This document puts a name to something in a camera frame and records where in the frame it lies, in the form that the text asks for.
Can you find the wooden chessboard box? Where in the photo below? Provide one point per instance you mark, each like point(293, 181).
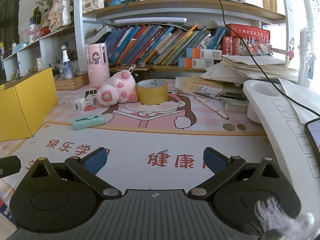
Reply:
point(72, 82)

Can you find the large red box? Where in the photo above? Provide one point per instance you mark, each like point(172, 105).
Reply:
point(247, 31)

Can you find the black binder clip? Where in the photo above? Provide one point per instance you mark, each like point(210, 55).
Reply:
point(91, 94)

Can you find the white light bar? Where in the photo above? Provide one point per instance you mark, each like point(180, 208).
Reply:
point(150, 21)

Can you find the white paper sheet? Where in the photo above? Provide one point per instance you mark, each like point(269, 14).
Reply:
point(300, 97)

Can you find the white desk lamp base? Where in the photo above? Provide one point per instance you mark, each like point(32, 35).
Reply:
point(275, 120)

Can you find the yellow cardboard box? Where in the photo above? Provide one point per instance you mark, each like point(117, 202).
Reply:
point(32, 105)

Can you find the red round jar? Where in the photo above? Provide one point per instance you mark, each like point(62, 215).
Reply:
point(46, 29)

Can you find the pile of papers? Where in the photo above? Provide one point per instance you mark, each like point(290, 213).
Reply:
point(250, 70)

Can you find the blue tissue pack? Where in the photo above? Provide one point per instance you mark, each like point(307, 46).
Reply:
point(20, 47)

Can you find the white side shelf unit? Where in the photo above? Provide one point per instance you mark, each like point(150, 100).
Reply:
point(45, 45)

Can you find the yellow tape roll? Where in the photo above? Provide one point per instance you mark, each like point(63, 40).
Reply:
point(152, 95)

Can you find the white charger plug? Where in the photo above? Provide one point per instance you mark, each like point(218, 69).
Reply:
point(79, 105)

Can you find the white lotion bottle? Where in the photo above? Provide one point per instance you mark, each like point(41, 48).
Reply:
point(31, 32)

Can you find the white pen cup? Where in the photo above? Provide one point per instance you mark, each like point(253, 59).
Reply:
point(75, 65)

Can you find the green card box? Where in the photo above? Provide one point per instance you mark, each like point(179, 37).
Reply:
point(235, 105)

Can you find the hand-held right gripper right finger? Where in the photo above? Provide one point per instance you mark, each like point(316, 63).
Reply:
point(213, 160)

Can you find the black smartphone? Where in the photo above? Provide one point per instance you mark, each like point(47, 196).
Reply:
point(313, 132)

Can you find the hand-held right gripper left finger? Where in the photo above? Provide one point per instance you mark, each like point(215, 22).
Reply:
point(96, 160)

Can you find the pink cartoon humidifier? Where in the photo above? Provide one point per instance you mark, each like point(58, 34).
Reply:
point(96, 65)

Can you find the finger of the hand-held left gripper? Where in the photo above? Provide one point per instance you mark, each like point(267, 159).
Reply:
point(10, 166)

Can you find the pink plush toy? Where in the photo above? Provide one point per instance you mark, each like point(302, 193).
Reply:
point(112, 90)

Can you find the thick white book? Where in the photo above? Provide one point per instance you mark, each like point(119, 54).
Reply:
point(97, 35)

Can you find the colourful printed box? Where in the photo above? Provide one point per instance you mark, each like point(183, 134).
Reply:
point(252, 48)

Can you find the orange white carton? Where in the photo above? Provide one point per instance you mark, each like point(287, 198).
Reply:
point(196, 63)
point(203, 53)

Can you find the large coin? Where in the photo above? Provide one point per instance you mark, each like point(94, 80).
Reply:
point(229, 127)

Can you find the yellow paper envelope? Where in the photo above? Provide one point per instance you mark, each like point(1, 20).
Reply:
point(190, 82)

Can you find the small red box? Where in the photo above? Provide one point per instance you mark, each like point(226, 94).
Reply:
point(227, 45)

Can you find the black gold pencil sharpener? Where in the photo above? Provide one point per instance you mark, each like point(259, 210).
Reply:
point(145, 76)

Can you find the white spray bottle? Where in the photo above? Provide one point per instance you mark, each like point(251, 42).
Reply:
point(67, 67)

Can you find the floral cream holder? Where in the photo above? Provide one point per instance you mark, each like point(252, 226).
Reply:
point(58, 15)

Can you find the mint green utility knife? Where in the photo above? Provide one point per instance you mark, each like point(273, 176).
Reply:
point(87, 122)

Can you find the wooden pencil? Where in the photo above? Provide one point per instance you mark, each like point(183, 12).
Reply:
point(212, 108)

